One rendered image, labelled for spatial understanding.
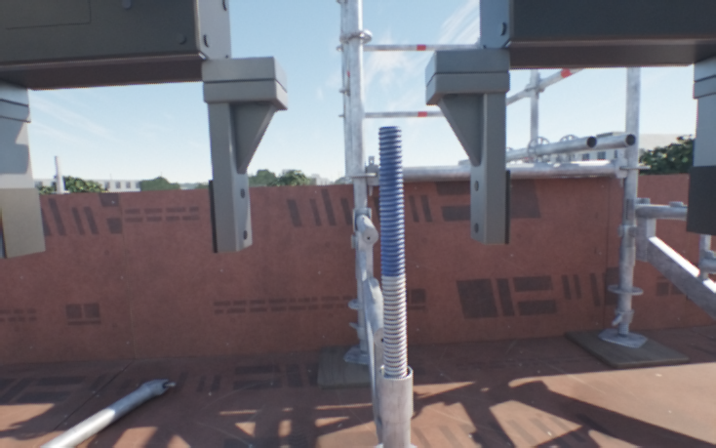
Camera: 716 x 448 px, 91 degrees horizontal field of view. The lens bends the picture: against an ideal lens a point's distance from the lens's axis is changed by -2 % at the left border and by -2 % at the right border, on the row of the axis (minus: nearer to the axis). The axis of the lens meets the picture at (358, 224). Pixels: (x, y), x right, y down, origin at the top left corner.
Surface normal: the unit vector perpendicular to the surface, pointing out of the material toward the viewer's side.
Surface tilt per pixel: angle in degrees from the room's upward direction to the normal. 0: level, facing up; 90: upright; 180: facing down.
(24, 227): 90
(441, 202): 90
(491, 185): 90
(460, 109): 90
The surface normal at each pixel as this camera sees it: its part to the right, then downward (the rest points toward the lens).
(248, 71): -0.01, 0.11
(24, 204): 1.00, -0.03
